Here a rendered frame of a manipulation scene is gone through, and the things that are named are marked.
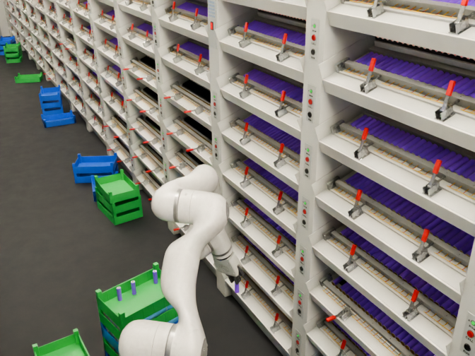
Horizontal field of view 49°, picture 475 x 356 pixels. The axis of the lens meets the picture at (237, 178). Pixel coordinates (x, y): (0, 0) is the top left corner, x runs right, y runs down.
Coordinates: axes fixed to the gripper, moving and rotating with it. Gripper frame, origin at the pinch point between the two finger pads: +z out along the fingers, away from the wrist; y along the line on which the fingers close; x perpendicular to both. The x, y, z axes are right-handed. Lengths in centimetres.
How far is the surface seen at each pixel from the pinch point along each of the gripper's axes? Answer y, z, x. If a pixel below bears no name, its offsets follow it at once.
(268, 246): 4.0, 1.8, 20.4
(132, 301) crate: -38.3, 2.2, -24.5
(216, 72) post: -26, -59, 58
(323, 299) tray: 38.3, 0.0, 2.5
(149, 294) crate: -35.7, 4.9, -17.6
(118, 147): -207, 48, 111
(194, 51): -63, -53, 87
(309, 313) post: 30.7, 10.8, 1.7
